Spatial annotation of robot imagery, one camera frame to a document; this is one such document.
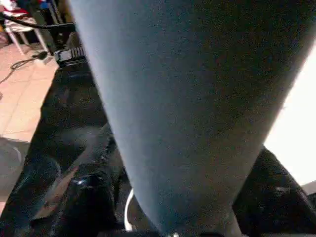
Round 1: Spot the white plastic table leg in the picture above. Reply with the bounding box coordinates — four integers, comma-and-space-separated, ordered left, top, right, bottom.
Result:
69, 0, 316, 237

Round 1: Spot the red and white clutter pile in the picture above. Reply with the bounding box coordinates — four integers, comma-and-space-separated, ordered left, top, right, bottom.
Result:
0, 0, 42, 56

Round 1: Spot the thin floor cable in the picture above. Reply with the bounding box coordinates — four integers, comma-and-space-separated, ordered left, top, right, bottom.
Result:
0, 50, 49, 99

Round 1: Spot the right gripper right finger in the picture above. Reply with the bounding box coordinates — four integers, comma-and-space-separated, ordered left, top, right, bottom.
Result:
233, 145, 316, 237

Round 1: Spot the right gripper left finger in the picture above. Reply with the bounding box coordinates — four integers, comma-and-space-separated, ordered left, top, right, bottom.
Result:
29, 138, 139, 237

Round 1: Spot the white plastic table top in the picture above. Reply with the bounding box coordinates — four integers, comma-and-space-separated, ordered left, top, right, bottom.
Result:
124, 44, 316, 232

